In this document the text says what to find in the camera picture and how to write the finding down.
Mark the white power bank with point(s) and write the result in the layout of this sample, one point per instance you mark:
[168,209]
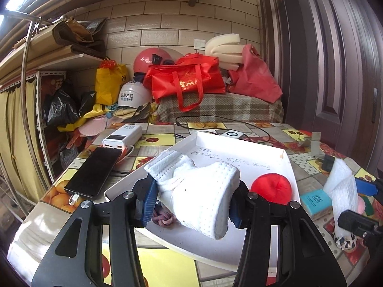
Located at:
[122,134]

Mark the brown door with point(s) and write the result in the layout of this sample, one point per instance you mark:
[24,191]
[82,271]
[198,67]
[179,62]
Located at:
[329,65]

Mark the red tote bag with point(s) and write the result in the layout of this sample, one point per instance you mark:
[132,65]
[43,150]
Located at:
[185,80]

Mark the white angle steel rack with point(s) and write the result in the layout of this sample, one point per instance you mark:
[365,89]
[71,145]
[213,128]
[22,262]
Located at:
[39,125]

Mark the white cardboard box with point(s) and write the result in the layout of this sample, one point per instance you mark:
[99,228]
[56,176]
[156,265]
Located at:
[239,155]

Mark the wooden shelf board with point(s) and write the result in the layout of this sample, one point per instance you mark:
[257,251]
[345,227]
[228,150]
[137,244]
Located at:
[36,53]

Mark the red ornament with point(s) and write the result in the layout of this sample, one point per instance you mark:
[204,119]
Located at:
[108,63]

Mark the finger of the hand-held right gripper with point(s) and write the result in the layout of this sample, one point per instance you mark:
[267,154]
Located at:
[353,221]
[365,187]

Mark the white face mask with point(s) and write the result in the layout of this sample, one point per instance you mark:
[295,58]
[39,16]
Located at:
[203,191]

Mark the yellow shopping bag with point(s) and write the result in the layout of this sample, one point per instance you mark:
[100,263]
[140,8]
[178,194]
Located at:
[106,83]

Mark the pink helmet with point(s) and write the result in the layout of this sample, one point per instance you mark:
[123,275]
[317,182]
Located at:
[145,61]

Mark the red soft ball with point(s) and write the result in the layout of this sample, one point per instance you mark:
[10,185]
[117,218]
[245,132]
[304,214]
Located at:
[272,188]

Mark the fruit print tablecloth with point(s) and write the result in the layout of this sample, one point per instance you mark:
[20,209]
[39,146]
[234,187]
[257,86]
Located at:
[167,263]

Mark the red plastic bag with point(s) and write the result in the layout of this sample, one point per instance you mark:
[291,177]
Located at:
[254,74]

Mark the metal phone stand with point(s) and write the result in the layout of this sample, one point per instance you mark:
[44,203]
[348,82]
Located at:
[314,145]

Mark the pink hat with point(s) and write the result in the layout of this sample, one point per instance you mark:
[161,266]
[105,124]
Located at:
[92,127]

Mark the small black plastic bag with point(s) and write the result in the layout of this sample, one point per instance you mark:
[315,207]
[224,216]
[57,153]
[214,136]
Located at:
[86,101]

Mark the yellow curtain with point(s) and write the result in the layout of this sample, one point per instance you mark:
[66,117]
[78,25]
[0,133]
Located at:
[12,125]

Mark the white foam block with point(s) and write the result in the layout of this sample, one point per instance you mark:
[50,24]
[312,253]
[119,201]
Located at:
[341,182]

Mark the large black plastic bag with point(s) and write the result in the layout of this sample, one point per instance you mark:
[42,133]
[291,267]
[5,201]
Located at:
[59,107]

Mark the white helmet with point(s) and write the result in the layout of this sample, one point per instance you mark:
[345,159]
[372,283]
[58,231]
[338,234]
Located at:
[133,94]

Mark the plaid blanket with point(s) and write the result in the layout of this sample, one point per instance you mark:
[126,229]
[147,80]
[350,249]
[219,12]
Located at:
[224,107]

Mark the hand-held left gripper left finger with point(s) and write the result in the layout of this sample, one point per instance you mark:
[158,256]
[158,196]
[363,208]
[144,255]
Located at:
[149,203]

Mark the black power adapter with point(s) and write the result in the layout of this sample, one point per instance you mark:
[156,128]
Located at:
[329,163]

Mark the teal tissue packet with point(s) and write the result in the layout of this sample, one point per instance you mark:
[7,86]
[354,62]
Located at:
[314,201]

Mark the pink fluffy toy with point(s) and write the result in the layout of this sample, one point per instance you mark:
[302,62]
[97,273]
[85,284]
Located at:
[361,207]

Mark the cream foam roll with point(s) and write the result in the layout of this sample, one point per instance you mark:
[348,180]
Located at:
[224,46]

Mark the black smartphone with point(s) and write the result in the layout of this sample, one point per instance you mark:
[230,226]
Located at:
[92,170]

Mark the yellow cloth pile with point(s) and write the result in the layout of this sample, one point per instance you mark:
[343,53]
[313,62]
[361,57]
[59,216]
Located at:
[83,116]

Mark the white light switch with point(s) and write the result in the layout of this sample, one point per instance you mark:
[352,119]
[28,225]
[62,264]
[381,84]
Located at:
[200,44]

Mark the black and white scrunchie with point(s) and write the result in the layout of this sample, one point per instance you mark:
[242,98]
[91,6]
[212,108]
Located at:
[344,240]

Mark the brown folded cardboard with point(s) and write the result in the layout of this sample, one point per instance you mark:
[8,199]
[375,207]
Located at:
[64,34]

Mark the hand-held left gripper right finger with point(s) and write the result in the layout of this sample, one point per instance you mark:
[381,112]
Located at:
[235,212]

